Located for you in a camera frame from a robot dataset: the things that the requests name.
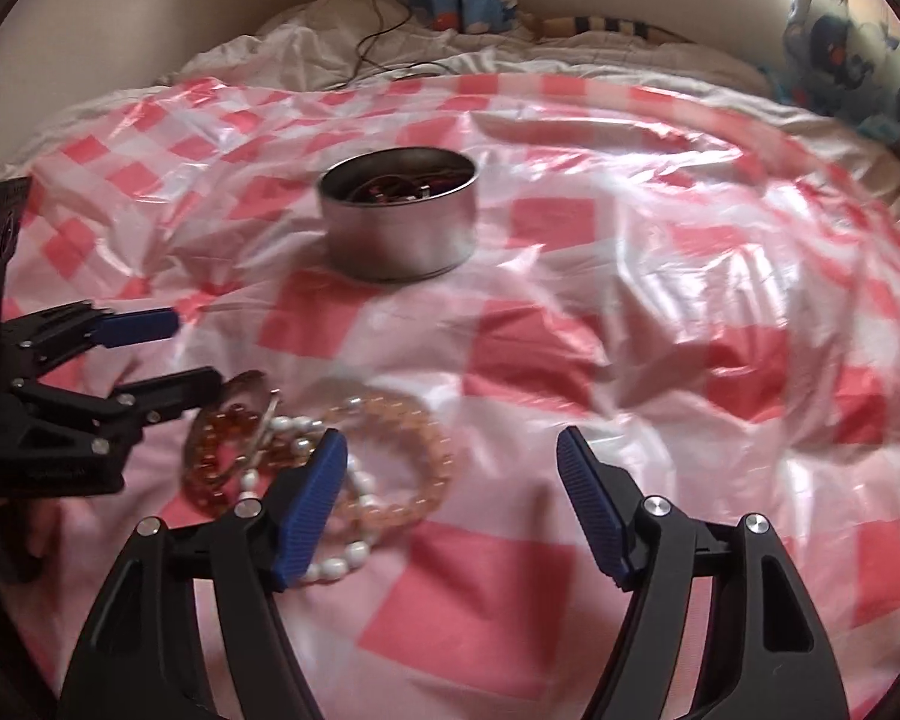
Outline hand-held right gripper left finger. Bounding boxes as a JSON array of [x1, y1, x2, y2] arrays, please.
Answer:
[[58, 427, 348, 720]]

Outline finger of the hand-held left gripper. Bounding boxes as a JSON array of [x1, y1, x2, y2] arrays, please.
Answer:
[[11, 366, 222, 458], [0, 301, 182, 383]]

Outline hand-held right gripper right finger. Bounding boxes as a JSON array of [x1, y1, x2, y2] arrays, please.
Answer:
[[556, 426, 848, 720]]

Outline white pearl bracelet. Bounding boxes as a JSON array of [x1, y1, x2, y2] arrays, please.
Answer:
[[241, 397, 377, 586]]

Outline amber bead bracelet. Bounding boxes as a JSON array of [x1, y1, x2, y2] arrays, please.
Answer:
[[184, 390, 287, 516]]

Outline thin silver bangle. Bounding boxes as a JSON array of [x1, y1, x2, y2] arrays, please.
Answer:
[[219, 371, 282, 470]]

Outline pale pink bead bracelet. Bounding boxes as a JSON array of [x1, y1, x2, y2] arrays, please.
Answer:
[[300, 390, 460, 531]]

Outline round metal tin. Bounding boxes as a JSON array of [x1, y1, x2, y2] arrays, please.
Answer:
[[317, 148, 481, 284]]

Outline red cord bracelet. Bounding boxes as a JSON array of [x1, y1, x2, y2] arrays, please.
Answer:
[[375, 176, 458, 207]]

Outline red checkered plastic sheet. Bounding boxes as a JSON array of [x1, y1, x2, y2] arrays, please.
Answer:
[[0, 71, 900, 720]]

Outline striped pillow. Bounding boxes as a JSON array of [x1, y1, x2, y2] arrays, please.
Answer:
[[532, 13, 692, 44]]

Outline wide whale print curtain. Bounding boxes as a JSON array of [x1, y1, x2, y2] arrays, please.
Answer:
[[784, 0, 900, 160]]

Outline black cable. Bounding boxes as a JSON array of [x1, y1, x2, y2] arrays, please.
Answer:
[[349, 0, 451, 91]]

